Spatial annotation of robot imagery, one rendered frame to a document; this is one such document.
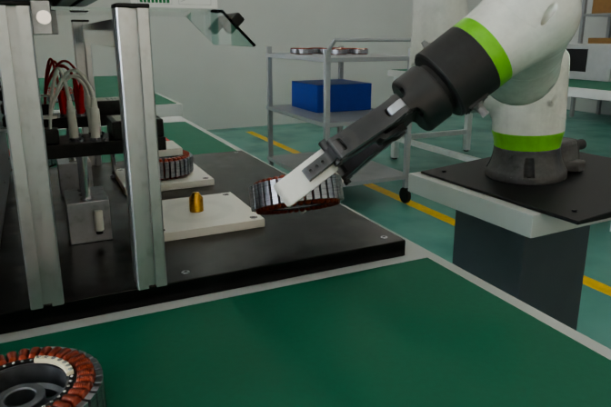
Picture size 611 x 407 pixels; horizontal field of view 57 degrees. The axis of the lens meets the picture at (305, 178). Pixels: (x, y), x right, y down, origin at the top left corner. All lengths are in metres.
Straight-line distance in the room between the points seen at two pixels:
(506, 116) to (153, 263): 0.72
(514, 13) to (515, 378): 0.39
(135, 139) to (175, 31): 5.68
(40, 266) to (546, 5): 0.59
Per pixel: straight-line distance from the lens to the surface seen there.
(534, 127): 1.09
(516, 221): 0.99
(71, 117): 0.74
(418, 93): 0.66
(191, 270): 0.65
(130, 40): 0.56
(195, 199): 0.80
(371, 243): 0.72
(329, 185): 0.64
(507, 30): 0.68
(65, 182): 0.99
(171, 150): 0.76
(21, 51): 0.55
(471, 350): 0.55
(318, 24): 6.80
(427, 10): 1.10
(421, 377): 0.50
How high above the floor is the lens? 1.02
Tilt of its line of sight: 14 degrees down
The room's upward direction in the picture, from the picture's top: straight up
